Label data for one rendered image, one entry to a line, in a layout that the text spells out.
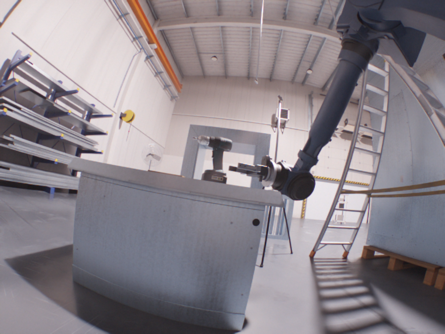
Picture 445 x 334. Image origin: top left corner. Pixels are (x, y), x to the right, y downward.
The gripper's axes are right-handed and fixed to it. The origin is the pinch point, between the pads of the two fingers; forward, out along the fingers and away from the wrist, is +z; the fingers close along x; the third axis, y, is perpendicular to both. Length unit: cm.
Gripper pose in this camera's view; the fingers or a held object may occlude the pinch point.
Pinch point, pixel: (236, 167)
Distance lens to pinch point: 97.3
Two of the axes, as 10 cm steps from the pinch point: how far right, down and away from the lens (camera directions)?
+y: -1.5, 9.8, -1.5
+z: -9.5, -1.9, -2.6
